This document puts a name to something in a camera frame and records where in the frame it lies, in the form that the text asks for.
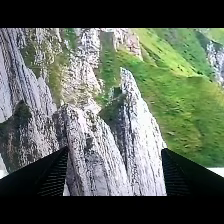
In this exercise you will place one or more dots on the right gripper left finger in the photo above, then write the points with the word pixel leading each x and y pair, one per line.
pixel 40 178

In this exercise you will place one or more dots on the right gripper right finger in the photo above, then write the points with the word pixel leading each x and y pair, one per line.
pixel 188 176

